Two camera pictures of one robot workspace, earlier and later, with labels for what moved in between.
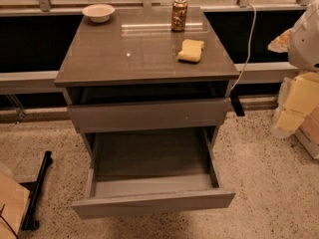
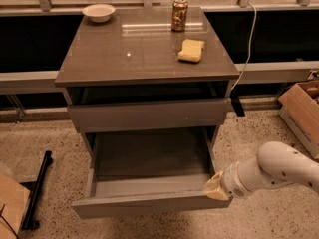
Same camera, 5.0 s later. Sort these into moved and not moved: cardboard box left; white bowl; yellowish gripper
Moved: yellowish gripper
Not moved: cardboard box left; white bowl
